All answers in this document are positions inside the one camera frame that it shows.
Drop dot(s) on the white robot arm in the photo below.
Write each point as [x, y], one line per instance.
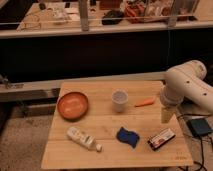
[186, 81]

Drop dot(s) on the white plastic cup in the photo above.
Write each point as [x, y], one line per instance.
[119, 99]

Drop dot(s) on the orange wooden bowl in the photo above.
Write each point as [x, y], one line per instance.
[73, 105]

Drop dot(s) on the orange carrot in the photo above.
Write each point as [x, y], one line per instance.
[145, 102]

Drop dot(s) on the blue crumpled cloth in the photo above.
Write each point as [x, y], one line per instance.
[129, 137]

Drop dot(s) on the white tube bottle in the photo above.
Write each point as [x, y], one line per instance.
[83, 139]

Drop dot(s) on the black bag on shelf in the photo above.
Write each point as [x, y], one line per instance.
[112, 17]

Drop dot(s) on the red object on shelf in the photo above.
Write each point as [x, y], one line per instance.
[135, 13]

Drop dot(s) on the black power adapter box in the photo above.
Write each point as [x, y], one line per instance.
[199, 127]

